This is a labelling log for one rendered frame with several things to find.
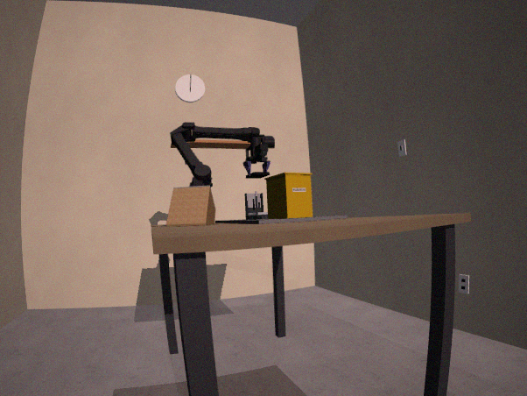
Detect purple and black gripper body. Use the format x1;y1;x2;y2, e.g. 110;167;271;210
246;157;270;164

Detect yellow open-top bin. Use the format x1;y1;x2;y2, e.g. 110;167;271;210
265;173;313;219

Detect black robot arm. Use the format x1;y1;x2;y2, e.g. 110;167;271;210
170;122;275;187

